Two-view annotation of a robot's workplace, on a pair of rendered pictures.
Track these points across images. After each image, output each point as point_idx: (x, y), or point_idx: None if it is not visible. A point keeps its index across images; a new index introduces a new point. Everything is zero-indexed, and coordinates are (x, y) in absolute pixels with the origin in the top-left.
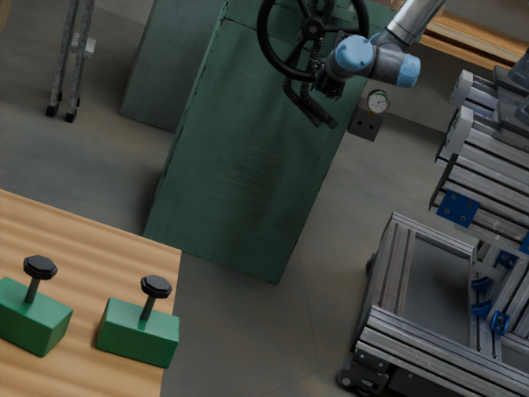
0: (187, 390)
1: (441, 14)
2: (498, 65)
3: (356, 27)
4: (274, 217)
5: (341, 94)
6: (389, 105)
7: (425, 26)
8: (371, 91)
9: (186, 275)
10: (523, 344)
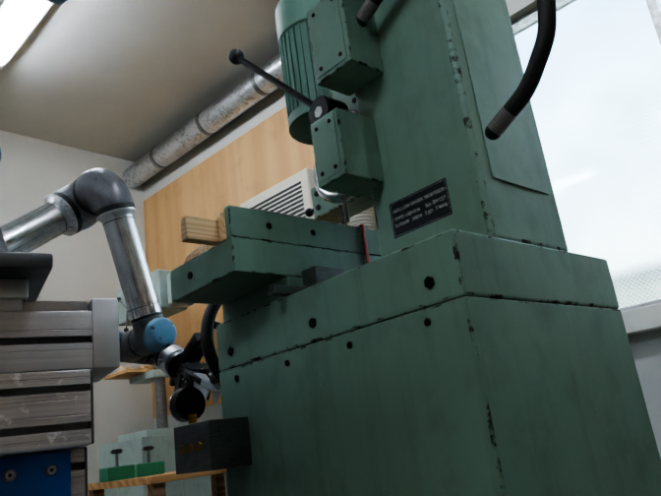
0: None
1: (181, 234)
2: (42, 253)
3: (215, 321)
4: None
5: (174, 391)
6: (168, 403)
7: (124, 298)
8: (203, 395)
9: None
10: None
